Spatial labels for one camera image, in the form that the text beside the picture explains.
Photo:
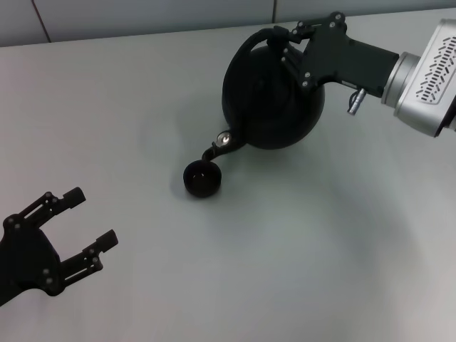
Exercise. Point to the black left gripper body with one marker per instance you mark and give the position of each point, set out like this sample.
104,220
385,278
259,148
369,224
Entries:
25,256

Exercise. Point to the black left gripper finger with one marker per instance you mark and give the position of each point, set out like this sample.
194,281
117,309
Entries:
87,258
53,204

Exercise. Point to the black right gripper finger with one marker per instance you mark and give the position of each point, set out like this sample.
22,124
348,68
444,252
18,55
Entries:
303,28
294,62

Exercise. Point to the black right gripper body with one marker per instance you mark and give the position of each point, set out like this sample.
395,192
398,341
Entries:
342,57

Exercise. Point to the small dark teacup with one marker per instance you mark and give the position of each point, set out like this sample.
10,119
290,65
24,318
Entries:
202,181

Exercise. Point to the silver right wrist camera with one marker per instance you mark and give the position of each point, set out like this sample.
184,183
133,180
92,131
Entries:
431,78

